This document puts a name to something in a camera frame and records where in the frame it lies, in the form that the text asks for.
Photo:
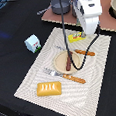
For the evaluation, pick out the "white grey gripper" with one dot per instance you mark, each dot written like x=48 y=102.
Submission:
x=88 y=12

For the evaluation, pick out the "brown toy sausage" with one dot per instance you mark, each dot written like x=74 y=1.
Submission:
x=68 y=66

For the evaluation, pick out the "small milk carton toy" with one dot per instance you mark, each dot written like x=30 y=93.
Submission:
x=33 y=43

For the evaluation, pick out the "yellow butter box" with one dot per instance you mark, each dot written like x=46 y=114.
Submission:
x=76 y=37

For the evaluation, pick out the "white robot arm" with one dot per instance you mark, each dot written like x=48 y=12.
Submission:
x=88 y=12

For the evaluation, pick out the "pink wooden board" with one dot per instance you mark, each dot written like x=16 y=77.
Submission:
x=107 y=22

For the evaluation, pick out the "beige bowl at edge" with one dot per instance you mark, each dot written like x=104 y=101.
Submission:
x=113 y=8

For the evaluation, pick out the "left grey pot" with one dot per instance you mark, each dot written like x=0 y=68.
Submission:
x=60 y=6

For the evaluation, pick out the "round beige plate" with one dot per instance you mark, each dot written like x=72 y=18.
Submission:
x=60 y=62

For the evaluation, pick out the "woven beige placemat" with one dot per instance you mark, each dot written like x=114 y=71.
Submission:
x=76 y=99

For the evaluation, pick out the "knife with wooden handle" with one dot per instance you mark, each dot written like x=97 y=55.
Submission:
x=85 y=53

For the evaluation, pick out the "fork with wooden handle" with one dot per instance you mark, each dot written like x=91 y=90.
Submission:
x=65 y=76

